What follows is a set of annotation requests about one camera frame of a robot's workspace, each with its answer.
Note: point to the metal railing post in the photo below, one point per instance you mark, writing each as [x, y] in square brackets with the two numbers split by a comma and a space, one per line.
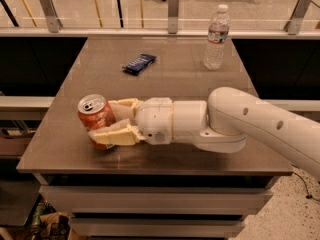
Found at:
[294, 24]
[173, 11]
[53, 22]

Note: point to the cardboard clutter on floor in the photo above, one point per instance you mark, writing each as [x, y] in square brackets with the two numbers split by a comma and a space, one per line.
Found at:
[48, 224]

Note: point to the orange soda can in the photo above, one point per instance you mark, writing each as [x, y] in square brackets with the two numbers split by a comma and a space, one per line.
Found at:
[95, 112]

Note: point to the grey drawer cabinet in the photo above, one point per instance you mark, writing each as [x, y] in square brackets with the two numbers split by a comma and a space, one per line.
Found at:
[61, 154]

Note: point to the upper grey drawer front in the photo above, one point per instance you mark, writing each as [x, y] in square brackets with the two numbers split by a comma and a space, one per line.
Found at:
[151, 200]

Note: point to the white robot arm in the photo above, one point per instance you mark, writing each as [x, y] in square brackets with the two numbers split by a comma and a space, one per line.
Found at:
[222, 124]

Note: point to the middle metal railing post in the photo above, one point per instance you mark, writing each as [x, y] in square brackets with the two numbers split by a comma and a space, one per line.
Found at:
[173, 11]

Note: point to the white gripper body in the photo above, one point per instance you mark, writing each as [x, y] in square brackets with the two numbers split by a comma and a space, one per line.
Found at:
[154, 118]

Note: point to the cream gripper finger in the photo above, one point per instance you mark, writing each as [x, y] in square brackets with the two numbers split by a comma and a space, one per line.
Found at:
[125, 108]
[121, 133]

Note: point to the blue snack packet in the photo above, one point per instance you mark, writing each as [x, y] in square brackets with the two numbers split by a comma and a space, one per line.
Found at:
[139, 64]

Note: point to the left metal railing post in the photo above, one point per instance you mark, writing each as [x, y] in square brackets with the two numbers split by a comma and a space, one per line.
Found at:
[53, 22]

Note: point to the lower grey drawer front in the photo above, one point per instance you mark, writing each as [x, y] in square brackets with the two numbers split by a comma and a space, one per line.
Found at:
[156, 228]

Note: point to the grey drawer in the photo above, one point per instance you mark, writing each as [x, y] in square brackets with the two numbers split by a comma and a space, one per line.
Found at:
[151, 200]
[156, 228]

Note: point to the clear plastic water bottle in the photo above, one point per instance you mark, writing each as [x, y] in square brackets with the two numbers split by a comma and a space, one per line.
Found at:
[217, 34]

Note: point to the right metal railing post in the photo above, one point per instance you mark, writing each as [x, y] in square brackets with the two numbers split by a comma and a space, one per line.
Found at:
[294, 24]

